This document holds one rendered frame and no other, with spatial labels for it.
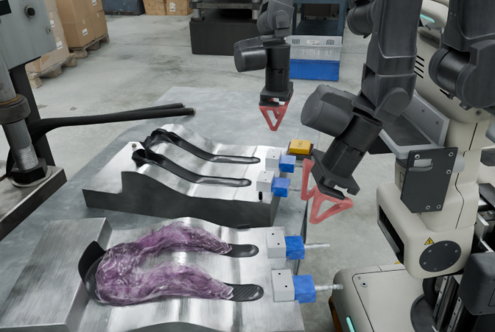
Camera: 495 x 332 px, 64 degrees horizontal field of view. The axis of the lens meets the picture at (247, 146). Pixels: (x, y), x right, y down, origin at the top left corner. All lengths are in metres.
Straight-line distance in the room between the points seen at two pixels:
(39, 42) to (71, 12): 3.91
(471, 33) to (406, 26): 0.10
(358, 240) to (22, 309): 1.71
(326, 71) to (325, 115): 3.58
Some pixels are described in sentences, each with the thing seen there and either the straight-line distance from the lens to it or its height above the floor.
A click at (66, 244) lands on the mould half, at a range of 0.88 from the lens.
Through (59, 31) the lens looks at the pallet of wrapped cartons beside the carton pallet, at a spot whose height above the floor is 0.45.
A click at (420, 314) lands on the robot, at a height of 0.27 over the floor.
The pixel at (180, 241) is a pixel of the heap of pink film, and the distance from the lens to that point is 0.82.
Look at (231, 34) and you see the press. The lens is 5.00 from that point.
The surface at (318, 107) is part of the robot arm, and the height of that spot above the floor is 1.21.
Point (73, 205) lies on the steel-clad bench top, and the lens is 1.18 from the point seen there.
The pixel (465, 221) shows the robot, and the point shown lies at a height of 0.83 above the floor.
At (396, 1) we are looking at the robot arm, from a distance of 0.61.
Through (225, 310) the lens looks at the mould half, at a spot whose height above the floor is 0.86.
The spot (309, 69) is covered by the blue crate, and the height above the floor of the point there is 0.11.
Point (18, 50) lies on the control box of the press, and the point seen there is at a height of 1.12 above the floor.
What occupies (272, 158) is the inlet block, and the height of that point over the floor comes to 0.92.
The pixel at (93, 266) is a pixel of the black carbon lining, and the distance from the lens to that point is 0.88.
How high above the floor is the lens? 1.45
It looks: 29 degrees down
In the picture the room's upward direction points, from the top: 2 degrees counter-clockwise
